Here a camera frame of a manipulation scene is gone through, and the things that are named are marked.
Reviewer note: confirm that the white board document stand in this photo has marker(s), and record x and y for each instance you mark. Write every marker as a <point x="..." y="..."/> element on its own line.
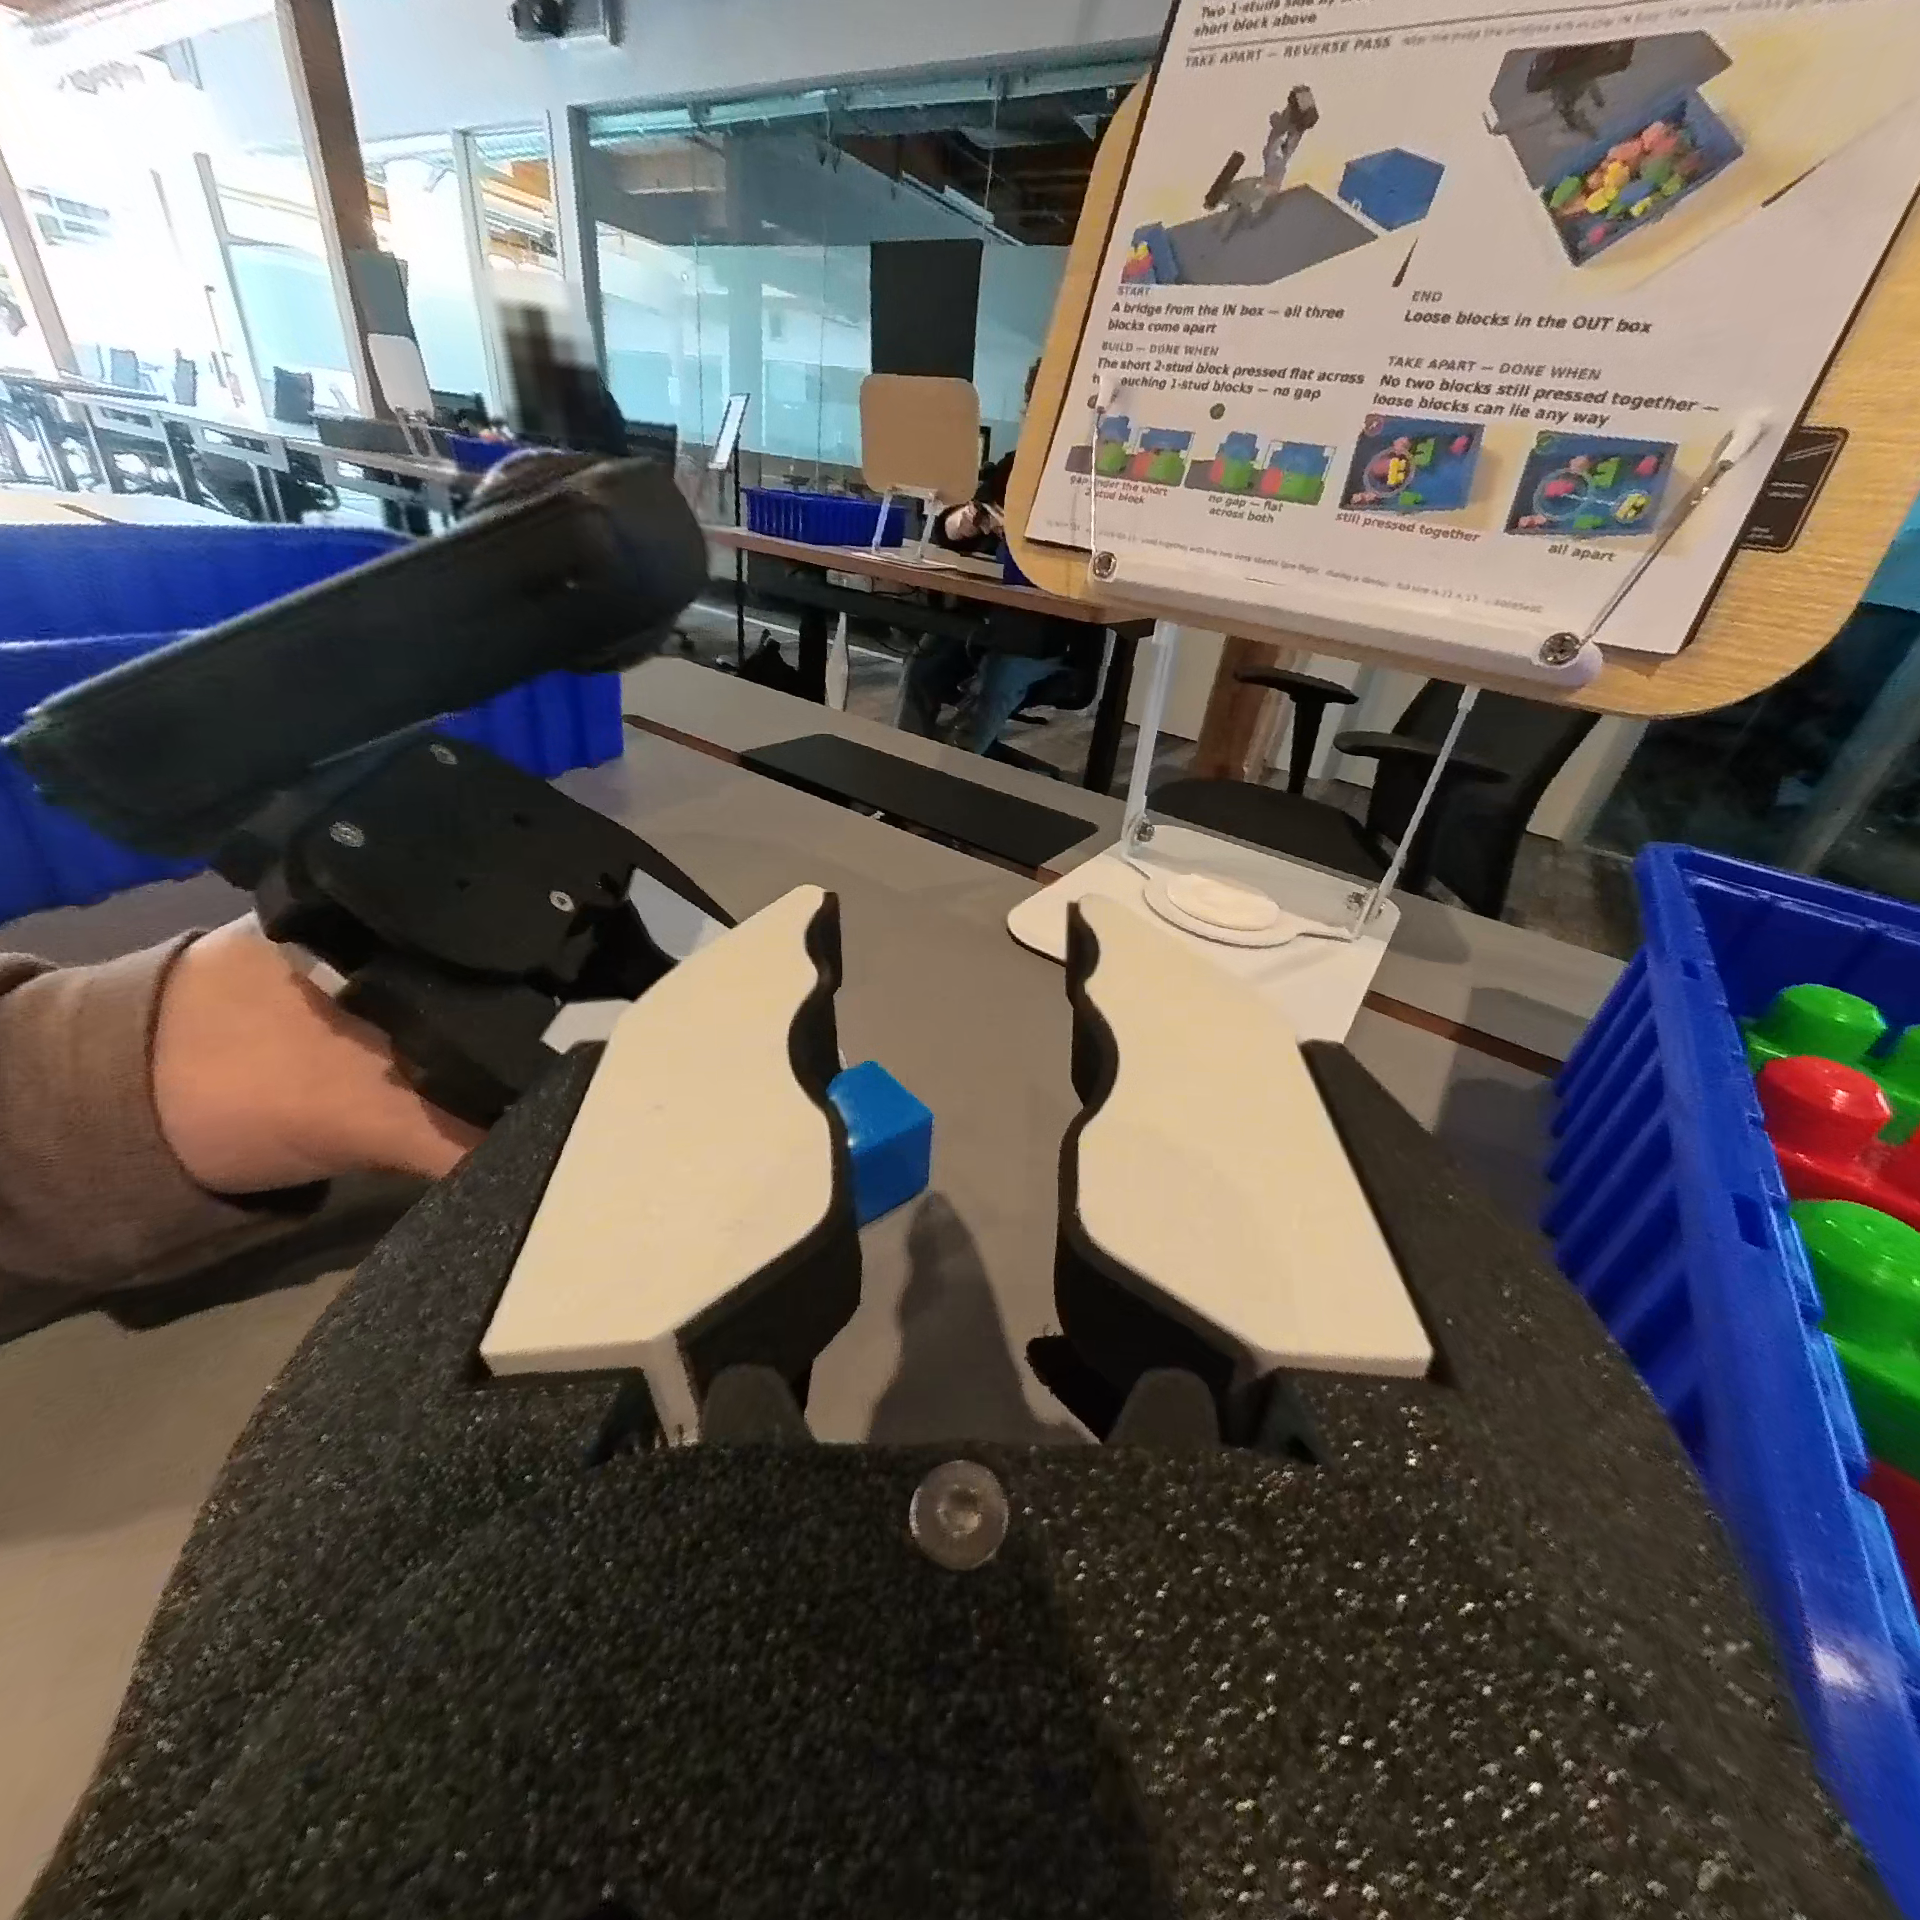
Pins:
<point x="398" y="375"/>

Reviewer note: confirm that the person's left forearm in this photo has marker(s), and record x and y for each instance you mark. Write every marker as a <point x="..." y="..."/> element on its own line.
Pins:
<point x="74" y="1140"/>

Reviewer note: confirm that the green two-stud block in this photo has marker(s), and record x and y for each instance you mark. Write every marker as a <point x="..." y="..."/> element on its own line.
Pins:
<point x="1822" y="1020"/>
<point x="1860" y="1276"/>

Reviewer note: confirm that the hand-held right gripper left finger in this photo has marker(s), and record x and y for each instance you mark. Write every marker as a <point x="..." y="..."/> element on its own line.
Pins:
<point x="674" y="1185"/>

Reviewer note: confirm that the black bag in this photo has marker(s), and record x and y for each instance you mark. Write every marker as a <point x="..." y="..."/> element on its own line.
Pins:
<point x="768" y="660"/>

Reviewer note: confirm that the small sign stand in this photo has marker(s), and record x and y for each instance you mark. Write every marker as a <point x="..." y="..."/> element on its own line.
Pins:
<point x="734" y="428"/>

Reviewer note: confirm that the person's left hand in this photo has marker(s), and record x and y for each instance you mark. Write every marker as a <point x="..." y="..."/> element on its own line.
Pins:
<point x="285" y="1080"/>

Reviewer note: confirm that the wooden office desk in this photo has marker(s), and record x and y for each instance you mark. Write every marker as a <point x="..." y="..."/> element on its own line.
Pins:
<point x="899" y="579"/>

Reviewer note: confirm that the tan board document stand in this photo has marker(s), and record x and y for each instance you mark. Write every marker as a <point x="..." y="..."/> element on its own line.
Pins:
<point x="917" y="435"/>

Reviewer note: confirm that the blue one-stud block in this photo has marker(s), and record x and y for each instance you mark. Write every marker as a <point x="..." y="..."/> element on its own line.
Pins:
<point x="885" y="1140"/>

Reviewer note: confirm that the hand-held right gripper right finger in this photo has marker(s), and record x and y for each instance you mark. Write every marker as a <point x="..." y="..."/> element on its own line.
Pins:
<point x="1244" y="1185"/>

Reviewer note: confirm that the black office chair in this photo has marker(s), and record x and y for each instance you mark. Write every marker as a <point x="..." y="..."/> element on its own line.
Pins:
<point x="1275" y="826"/>

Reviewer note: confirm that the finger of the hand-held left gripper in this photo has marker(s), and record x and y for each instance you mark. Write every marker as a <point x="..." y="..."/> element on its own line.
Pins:
<point x="578" y="1027"/>

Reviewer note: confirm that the blue plastic bin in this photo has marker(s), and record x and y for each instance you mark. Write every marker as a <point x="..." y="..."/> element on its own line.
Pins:
<point x="483" y="452"/>
<point x="810" y="519"/>
<point x="1680" y="1202"/>
<point x="89" y="601"/>

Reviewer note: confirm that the printed instruction sheet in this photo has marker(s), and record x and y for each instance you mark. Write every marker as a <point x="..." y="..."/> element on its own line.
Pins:
<point x="1350" y="332"/>

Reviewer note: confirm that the black ceiling fixture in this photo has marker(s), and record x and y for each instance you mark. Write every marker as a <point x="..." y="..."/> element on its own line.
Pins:
<point x="563" y="19"/>

